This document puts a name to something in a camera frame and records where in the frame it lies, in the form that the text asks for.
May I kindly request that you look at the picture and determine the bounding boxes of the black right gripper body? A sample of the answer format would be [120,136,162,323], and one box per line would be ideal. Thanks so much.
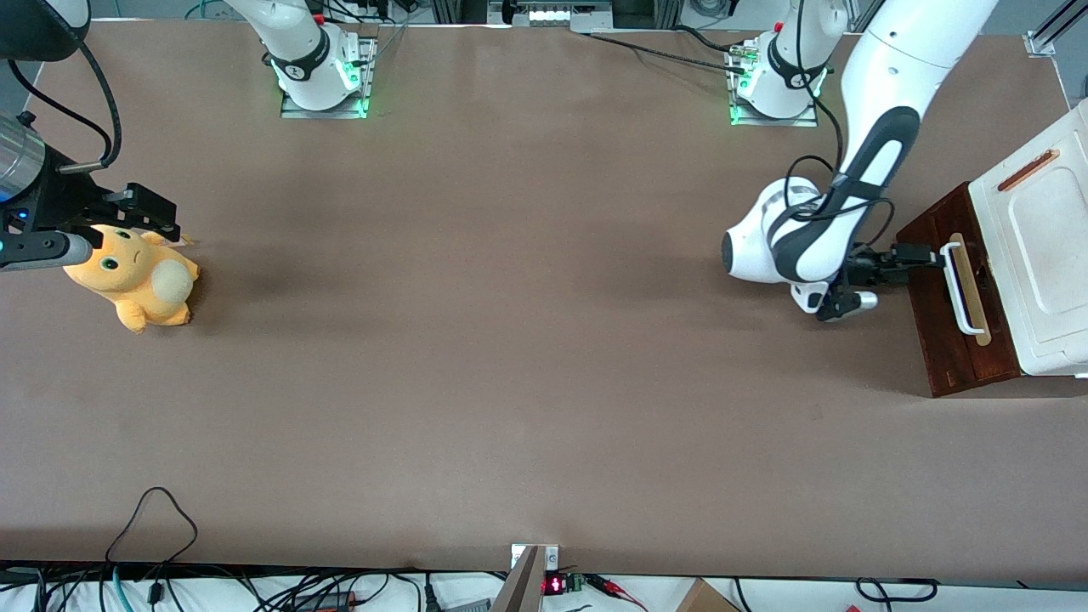
[0,144,130,256]

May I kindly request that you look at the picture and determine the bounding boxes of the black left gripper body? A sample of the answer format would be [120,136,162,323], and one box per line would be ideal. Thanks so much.
[836,244,894,295]

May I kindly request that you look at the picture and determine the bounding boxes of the dark wood drawer white handle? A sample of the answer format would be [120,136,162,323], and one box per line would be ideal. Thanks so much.
[897,183,1021,399]

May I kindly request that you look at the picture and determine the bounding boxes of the metal base plate right arm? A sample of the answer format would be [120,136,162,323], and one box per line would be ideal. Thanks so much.
[280,34,380,120]

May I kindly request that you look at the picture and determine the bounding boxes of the metal base plate left arm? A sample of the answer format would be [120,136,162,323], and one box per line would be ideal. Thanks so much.
[727,38,821,128]

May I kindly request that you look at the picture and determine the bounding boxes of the orange plush toy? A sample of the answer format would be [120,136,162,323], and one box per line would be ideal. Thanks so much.
[64,224,201,334]

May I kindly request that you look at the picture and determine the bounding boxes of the white-topped wooden cabinet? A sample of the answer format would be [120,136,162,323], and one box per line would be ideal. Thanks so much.
[897,98,1088,399]

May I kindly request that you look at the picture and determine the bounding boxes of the cardboard box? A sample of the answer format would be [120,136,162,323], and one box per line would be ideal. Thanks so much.
[675,578,742,612]

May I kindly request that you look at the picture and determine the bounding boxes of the white light bar device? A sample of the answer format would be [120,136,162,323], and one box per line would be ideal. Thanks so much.
[488,0,615,31]

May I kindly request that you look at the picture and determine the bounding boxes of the black power adapter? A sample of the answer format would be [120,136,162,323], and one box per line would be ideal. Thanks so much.
[293,590,360,612]

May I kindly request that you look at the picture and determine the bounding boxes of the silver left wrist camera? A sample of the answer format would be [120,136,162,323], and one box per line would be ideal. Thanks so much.
[818,289,879,322]

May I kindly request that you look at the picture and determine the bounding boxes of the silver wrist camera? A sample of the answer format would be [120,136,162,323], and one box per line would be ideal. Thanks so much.
[0,231,93,273]
[818,289,879,322]

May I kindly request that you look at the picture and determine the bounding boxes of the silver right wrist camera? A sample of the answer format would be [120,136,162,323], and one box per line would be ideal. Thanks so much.
[0,231,93,273]

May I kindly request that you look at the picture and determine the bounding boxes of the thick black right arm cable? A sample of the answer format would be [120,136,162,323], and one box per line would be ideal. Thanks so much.
[55,38,123,174]

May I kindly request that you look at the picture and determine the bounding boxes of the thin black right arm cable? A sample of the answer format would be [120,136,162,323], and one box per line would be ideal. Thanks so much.
[7,59,114,145]

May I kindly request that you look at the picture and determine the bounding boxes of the aluminium extrusion frame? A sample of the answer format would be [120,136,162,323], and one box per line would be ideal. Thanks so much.
[1023,0,1088,59]

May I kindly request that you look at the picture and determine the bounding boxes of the black looped cable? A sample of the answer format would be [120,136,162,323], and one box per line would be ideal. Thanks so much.
[105,486,199,606]

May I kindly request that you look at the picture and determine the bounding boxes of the long black cable on table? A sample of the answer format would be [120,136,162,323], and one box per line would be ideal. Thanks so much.
[585,25,745,73]

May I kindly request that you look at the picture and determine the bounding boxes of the black cable flat loop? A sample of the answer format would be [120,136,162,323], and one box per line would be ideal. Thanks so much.
[856,577,939,604]

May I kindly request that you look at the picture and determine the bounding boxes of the red clip wires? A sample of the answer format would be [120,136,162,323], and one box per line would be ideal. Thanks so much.
[585,575,649,611]

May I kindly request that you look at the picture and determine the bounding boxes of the grey camera mount bar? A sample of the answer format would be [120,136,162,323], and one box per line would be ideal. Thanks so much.
[490,544,562,612]

